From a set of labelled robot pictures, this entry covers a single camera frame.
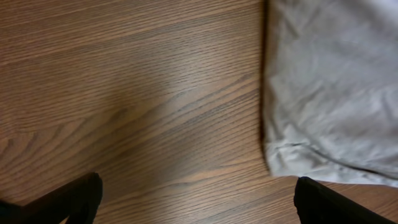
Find beige khaki shorts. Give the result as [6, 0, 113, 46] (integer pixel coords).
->
[263, 0, 397, 187]

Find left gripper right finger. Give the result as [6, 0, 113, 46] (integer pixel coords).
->
[294, 177, 396, 224]

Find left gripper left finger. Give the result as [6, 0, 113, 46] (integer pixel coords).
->
[1, 172, 103, 224]

